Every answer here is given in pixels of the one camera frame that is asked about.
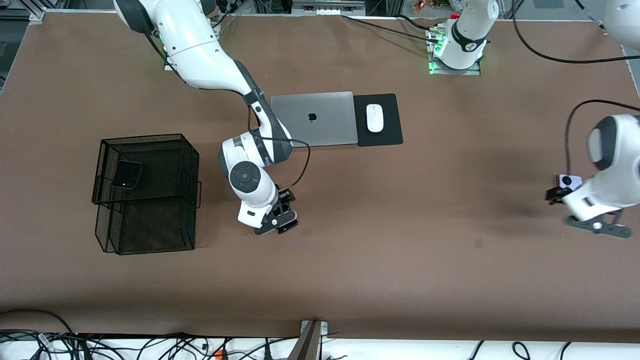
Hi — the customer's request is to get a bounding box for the small black flip phone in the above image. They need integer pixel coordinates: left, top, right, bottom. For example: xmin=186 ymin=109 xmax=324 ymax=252
xmin=111 ymin=160 xmax=145 ymax=191

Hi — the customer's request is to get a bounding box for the grey closed laptop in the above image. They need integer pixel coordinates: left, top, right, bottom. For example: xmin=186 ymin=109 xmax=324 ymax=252
xmin=270 ymin=91 xmax=359 ymax=150

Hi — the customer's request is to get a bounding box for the white computer mouse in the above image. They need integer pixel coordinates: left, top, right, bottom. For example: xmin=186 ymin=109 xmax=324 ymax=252
xmin=366 ymin=103 xmax=384 ymax=133

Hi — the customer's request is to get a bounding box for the black mouse pad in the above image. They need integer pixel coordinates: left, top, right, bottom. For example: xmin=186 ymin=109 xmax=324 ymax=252
xmin=353 ymin=93 xmax=404 ymax=148

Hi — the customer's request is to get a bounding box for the grey power strip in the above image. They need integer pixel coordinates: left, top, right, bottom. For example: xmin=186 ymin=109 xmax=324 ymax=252
xmin=291 ymin=0 xmax=367 ymax=17

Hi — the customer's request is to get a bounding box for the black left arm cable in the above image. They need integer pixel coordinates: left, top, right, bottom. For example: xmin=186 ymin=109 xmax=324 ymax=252
xmin=511 ymin=0 xmax=640 ymax=176

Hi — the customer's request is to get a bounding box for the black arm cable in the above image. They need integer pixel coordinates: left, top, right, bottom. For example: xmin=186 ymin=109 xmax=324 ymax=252
xmin=511 ymin=0 xmax=640 ymax=176
xmin=247 ymin=102 xmax=312 ymax=190

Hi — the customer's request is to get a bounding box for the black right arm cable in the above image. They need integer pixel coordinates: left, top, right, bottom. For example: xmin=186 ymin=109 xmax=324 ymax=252
xmin=247 ymin=102 xmax=312 ymax=190

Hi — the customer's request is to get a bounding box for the black wire mesh basket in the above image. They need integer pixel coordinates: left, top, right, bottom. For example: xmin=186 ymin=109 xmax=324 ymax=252
xmin=91 ymin=133 xmax=203 ymax=256

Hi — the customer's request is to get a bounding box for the aluminium bracket post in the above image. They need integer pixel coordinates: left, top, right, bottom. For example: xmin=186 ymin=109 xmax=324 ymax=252
xmin=290 ymin=320 xmax=329 ymax=360

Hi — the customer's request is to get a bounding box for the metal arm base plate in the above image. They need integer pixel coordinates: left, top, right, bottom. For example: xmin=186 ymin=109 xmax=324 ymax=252
xmin=429 ymin=52 xmax=482 ymax=76

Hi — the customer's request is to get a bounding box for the black cable on table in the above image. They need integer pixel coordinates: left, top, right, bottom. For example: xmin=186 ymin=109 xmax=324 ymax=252
xmin=341 ymin=15 xmax=441 ymax=46

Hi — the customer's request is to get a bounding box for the black looped floor cable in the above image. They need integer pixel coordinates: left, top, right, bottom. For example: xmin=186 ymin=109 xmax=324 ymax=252
xmin=0 ymin=309 xmax=76 ymax=337

